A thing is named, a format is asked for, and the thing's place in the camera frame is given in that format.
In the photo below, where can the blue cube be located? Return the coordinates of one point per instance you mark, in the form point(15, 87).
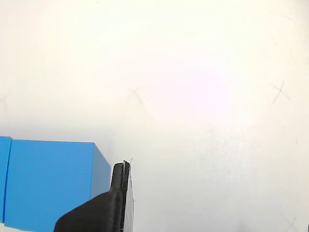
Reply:
point(48, 181)
point(3, 169)

